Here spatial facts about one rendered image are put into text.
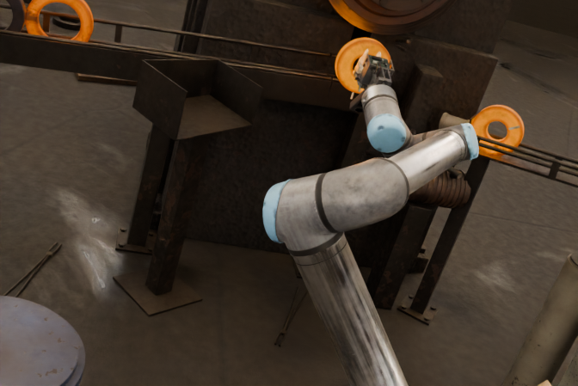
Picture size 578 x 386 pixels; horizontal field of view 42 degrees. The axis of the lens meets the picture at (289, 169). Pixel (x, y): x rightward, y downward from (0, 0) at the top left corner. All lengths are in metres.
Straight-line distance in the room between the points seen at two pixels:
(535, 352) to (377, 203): 1.09
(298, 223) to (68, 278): 1.11
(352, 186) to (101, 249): 1.31
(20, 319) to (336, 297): 0.60
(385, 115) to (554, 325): 0.83
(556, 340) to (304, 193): 1.14
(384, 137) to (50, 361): 0.92
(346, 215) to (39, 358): 0.60
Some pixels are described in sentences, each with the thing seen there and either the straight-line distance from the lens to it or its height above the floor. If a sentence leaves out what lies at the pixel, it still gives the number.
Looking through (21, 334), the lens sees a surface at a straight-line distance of 1.48.
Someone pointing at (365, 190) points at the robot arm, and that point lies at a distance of 1.36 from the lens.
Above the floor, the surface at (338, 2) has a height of 0.95.
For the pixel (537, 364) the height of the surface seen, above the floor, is 0.19.
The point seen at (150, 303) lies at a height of 0.01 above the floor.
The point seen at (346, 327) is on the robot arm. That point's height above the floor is 0.53.
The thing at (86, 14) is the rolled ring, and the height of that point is 0.73.
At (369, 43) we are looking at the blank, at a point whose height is 0.90.
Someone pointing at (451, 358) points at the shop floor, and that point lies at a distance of 2.55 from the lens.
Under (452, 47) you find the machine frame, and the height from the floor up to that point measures 0.87.
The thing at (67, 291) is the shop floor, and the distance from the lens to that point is 2.31.
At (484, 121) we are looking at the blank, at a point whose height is 0.72.
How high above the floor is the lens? 1.38
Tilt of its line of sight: 24 degrees down
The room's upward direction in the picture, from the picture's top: 17 degrees clockwise
